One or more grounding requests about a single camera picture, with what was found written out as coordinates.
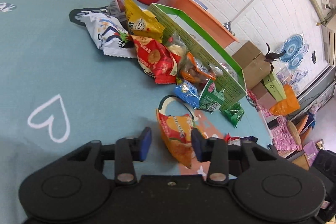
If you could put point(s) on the blue paper fan decoration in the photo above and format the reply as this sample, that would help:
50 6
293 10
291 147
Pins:
294 48

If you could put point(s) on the orange chips bag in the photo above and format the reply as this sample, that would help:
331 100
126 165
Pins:
176 134

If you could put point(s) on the dark green snack packet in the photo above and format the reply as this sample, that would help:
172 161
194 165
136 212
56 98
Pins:
234 113

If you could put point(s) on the large brown cardboard box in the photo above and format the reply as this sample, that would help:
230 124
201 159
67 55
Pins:
252 61

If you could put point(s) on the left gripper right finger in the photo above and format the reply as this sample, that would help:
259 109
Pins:
215 151

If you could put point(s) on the blue snack packet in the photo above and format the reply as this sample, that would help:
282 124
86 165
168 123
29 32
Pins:
188 93

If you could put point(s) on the yellow snack bag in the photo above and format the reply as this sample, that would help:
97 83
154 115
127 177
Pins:
142 22

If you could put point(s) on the red cracker snack bag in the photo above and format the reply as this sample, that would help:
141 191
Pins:
155 60

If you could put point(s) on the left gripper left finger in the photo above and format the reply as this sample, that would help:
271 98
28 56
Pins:
128 150

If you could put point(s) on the orange plastic basket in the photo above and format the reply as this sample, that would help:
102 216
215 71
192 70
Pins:
197 11

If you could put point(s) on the dark red date packet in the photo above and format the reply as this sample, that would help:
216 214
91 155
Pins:
116 8

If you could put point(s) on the green cardboard snack box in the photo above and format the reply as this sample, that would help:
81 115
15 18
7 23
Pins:
204 48

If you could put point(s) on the small brown cardboard box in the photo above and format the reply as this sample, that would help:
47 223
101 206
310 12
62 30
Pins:
264 98

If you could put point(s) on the green small box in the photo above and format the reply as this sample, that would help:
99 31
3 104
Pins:
274 87

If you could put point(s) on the white cartoon snack bag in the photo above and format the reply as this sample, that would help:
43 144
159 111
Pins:
109 35

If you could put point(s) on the orange plastic bag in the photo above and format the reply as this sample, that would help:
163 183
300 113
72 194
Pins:
287 106

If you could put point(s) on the orange clear bun packet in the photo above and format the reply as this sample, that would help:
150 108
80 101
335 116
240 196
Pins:
194 71

